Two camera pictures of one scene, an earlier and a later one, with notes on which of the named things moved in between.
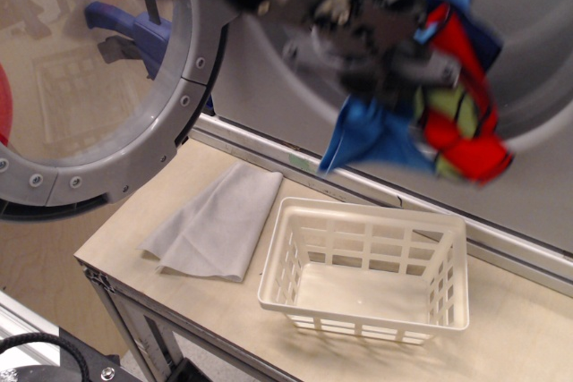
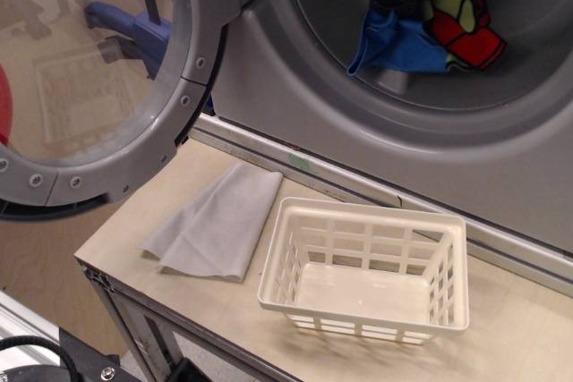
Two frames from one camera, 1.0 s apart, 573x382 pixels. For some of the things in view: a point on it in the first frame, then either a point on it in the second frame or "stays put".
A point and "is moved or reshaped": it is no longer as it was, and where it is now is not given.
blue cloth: [381, 129] is moved or reshaped
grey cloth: [213, 236] stays put
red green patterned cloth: [460, 138] → [457, 21]
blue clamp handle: [151, 39] stays put
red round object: [6, 106] stays put
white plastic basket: [386, 273] stays put
